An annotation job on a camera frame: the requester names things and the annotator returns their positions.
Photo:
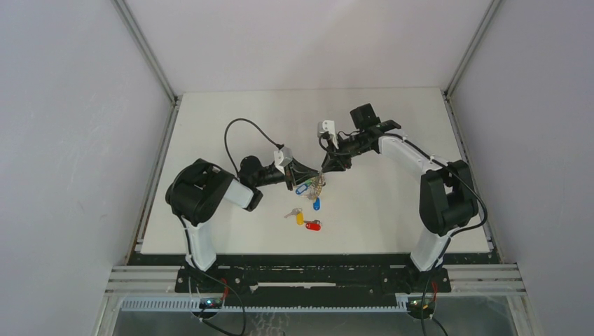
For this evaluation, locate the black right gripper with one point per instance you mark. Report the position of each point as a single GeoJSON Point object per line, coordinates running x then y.
{"type": "Point", "coordinates": [335, 163]}

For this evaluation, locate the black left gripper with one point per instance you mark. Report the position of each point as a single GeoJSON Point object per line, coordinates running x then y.
{"type": "Point", "coordinates": [296, 173]}

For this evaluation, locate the large keyring with yellow handle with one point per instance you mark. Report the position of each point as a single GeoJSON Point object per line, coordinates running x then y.
{"type": "Point", "coordinates": [316, 186]}

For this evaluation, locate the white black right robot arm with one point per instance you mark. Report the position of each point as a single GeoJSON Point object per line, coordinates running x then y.
{"type": "Point", "coordinates": [448, 200]}

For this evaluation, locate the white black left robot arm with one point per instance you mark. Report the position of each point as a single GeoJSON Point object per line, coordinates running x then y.
{"type": "Point", "coordinates": [199, 189]}

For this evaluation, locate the blue key tag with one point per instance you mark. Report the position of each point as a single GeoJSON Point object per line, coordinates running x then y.
{"type": "Point", "coordinates": [303, 189]}

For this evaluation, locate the yellow tag loose key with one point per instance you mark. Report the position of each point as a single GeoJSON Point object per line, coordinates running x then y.
{"type": "Point", "coordinates": [297, 213]}

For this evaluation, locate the red key tag right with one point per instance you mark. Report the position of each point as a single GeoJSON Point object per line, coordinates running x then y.
{"type": "Point", "coordinates": [315, 225]}

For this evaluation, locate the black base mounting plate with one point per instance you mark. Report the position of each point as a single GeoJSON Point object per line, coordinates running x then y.
{"type": "Point", "coordinates": [336, 280]}

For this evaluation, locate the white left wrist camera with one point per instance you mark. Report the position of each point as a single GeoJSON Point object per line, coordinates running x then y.
{"type": "Point", "coordinates": [282, 158]}

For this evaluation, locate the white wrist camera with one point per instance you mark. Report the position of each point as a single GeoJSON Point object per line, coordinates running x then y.
{"type": "Point", "coordinates": [326, 129]}
{"type": "Point", "coordinates": [282, 158]}

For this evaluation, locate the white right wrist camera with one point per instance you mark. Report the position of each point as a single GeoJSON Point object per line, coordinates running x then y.
{"type": "Point", "coordinates": [326, 129]}

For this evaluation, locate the white cable duct strip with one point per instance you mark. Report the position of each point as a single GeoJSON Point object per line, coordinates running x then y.
{"type": "Point", "coordinates": [186, 304]}

